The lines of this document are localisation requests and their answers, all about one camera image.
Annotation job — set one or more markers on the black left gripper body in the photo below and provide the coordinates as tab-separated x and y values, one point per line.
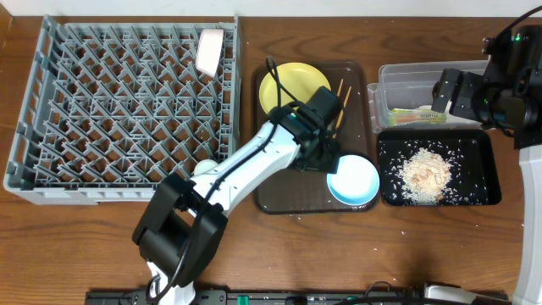
321	157

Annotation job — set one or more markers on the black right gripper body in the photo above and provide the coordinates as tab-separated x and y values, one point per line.
472	99

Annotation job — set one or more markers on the wooden chopstick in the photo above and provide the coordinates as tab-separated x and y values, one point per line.
340	88
341	115

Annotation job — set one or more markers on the light blue plastic bowl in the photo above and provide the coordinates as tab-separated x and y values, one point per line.
355	182

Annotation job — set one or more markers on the rice food leftovers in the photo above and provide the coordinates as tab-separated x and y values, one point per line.
431	173

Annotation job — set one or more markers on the yellow plastic plate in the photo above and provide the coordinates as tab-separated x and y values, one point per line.
299	79

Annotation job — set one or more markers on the pale green plastic cup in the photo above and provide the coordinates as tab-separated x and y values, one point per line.
204	166

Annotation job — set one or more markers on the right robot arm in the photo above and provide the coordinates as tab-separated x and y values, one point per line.
507	97

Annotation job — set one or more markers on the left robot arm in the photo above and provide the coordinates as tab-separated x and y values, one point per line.
180	231

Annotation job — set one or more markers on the clear plastic waste bin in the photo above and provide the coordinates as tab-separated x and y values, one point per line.
410	86

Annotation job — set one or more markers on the black waste tray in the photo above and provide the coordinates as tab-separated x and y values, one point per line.
484	151

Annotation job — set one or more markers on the green printed wrapper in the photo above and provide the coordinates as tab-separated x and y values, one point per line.
401	116

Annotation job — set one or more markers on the dark brown serving tray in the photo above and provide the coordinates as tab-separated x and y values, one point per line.
294	192

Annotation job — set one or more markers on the grey plastic dish rack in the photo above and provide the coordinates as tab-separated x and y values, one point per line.
110	109

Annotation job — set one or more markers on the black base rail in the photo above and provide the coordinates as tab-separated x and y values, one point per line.
219	297

